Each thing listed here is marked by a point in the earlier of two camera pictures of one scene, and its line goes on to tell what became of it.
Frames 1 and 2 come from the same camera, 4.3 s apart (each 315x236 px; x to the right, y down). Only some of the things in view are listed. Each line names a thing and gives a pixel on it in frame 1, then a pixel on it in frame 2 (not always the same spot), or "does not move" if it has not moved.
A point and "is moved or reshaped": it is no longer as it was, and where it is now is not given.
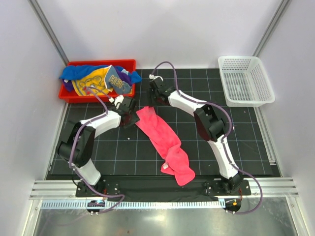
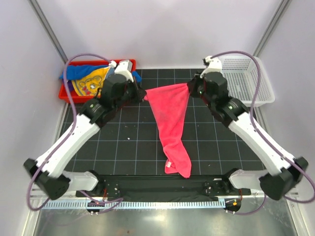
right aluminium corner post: x=282 y=6 does not move
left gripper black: x=135 y=119 → x=140 y=93
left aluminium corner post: x=45 y=22 does not move
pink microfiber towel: x=167 y=145 is moved or reshaped
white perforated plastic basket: x=244 y=81 does not move
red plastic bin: x=129 y=65 does not move
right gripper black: x=150 y=94 → x=193 y=84
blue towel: x=70 y=72 does not move
